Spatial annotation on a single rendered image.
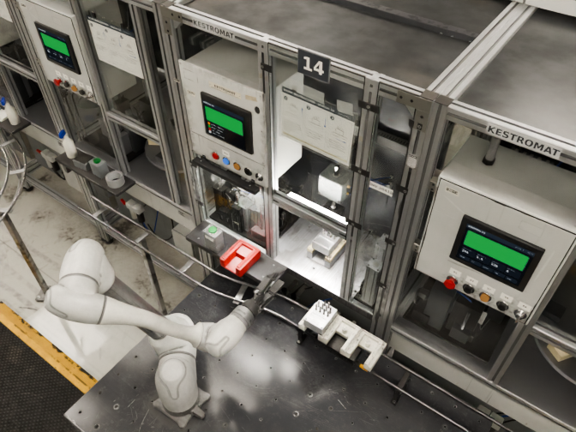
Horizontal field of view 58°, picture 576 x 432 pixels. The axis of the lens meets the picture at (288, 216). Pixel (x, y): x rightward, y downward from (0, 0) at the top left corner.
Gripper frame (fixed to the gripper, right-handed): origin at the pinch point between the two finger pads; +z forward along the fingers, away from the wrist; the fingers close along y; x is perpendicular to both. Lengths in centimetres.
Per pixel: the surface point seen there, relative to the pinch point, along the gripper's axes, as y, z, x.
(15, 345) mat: -111, -68, 153
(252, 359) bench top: -44.5, -17.2, 2.6
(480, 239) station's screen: 52, 18, -66
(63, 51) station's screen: 51, 18, 139
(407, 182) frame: 58, 22, -38
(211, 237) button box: -10.7, 8.0, 45.6
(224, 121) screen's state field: 53, 18, 39
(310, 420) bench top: -45, -25, -35
